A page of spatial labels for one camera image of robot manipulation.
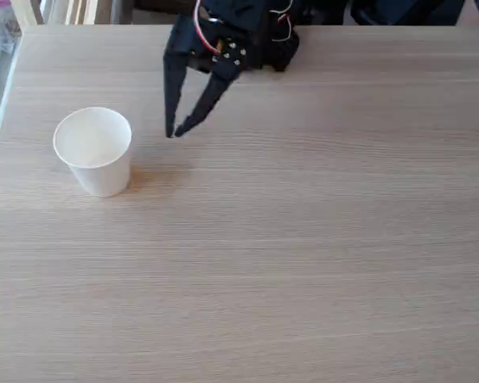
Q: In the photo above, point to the white paper cup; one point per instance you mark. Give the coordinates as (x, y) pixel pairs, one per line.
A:
(96, 155)

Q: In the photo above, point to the dark chair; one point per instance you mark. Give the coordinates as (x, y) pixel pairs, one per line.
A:
(403, 11)

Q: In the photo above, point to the light wooden slatted frame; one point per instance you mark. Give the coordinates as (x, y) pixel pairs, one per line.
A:
(76, 11)

